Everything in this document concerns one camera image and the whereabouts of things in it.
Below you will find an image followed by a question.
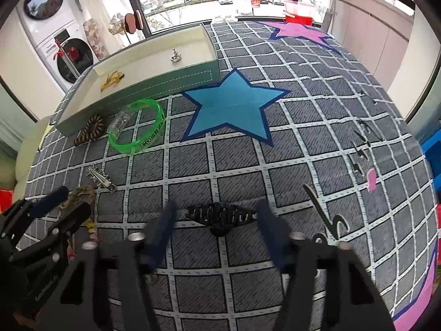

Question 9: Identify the white radiator cabinet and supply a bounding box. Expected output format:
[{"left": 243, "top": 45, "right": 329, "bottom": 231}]
[{"left": 331, "top": 0, "right": 416, "bottom": 90}]

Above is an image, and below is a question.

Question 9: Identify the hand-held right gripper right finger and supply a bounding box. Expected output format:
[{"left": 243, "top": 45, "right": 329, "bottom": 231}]
[{"left": 257, "top": 200, "right": 395, "bottom": 331}]

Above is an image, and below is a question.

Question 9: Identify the red printed bag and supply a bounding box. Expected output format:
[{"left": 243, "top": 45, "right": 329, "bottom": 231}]
[{"left": 0, "top": 188, "right": 14, "bottom": 214}]

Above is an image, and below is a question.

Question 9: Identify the green translucent bracelet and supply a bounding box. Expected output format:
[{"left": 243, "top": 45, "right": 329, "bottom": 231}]
[{"left": 107, "top": 98, "right": 165, "bottom": 154}]

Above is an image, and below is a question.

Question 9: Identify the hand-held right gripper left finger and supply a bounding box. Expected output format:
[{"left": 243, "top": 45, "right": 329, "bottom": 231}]
[{"left": 34, "top": 202, "right": 178, "bottom": 331}]

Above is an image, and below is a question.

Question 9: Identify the brown braided bracelet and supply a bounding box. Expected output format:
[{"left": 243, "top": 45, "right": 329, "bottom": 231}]
[{"left": 58, "top": 184, "right": 97, "bottom": 221}]

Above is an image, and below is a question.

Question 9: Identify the silver star hair clip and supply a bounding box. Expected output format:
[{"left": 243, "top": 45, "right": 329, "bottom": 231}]
[{"left": 85, "top": 165, "right": 118, "bottom": 193}]

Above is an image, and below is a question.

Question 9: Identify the beige sofa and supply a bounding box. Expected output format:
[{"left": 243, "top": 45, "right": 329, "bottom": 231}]
[{"left": 14, "top": 115, "right": 52, "bottom": 194}]

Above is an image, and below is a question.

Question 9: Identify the red plastic basin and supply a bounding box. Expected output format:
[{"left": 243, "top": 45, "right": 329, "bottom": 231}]
[{"left": 283, "top": 0, "right": 317, "bottom": 26}]

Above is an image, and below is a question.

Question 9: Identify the green jewelry tray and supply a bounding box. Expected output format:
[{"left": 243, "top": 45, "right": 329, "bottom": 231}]
[{"left": 52, "top": 22, "right": 221, "bottom": 138}]

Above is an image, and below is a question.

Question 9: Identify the brown spiral hair tie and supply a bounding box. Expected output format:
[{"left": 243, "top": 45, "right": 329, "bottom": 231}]
[{"left": 74, "top": 114, "right": 105, "bottom": 146}]

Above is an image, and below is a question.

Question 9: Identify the white flower ornament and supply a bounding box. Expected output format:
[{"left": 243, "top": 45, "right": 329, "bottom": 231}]
[{"left": 108, "top": 12, "right": 133, "bottom": 45}]

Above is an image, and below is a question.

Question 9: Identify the checkered vase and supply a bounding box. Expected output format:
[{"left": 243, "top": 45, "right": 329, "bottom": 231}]
[{"left": 83, "top": 17, "right": 109, "bottom": 61}]

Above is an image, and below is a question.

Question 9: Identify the black claw hair clip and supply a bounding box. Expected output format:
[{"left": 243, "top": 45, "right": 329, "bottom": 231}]
[{"left": 185, "top": 203, "right": 258, "bottom": 238}]

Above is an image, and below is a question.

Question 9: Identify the white dryer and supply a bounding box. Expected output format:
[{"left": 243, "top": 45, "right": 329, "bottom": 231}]
[{"left": 15, "top": 0, "right": 83, "bottom": 47}]

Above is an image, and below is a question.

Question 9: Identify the yellow hair tie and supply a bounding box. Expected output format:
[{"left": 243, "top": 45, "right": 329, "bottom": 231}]
[{"left": 100, "top": 71, "right": 125, "bottom": 92}]

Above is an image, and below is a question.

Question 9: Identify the blue plastic box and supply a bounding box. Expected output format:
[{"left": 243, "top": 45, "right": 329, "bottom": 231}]
[{"left": 415, "top": 129, "right": 441, "bottom": 166}]

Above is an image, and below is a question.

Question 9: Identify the grey checked star blanket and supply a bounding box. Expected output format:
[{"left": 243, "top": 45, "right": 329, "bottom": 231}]
[{"left": 10, "top": 21, "right": 440, "bottom": 331}]

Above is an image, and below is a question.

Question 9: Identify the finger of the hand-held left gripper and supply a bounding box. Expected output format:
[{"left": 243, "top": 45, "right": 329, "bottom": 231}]
[
  {"left": 0, "top": 186, "right": 69, "bottom": 245},
  {"left": 10, "top": 202, "right": 92, "bottom": 266}
]

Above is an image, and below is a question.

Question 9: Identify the pink round ornament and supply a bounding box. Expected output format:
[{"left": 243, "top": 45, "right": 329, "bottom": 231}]
[{"left": 124, "top": 10, "right": 145, "bottom": 35}]

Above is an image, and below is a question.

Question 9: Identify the pink beaded bracelet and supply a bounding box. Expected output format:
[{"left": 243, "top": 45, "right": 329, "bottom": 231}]
[{"left": 67, "top": 219, "right": 99, "bottom": 261}]

